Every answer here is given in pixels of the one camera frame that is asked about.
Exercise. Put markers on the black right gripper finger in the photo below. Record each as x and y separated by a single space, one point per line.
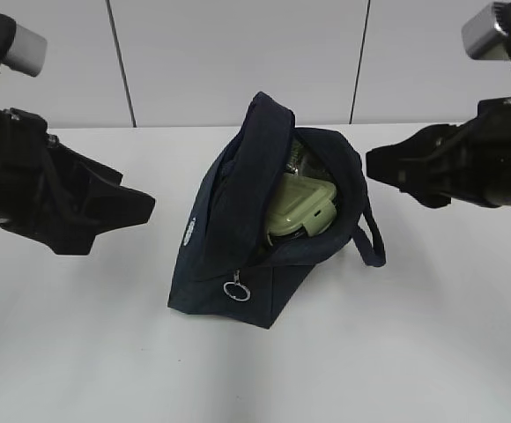
429 199
401 165

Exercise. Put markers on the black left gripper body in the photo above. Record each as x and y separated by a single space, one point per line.
25 199

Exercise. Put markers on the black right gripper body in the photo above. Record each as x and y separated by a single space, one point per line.
473 164

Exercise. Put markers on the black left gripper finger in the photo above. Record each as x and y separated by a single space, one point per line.
89 200

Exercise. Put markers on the green lid glass food container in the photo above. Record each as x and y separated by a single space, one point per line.
302 206

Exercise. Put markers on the dark blue insulated lunch bag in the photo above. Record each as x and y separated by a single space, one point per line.
225 267

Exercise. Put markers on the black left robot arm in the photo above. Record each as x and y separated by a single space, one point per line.
56 196

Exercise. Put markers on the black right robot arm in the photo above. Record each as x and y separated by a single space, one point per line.
470 162

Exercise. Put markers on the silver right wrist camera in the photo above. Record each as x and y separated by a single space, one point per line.
487 35

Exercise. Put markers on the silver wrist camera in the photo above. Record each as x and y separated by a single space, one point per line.
21 49
487 35

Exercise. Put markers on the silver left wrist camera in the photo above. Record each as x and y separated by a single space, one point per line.
21 49

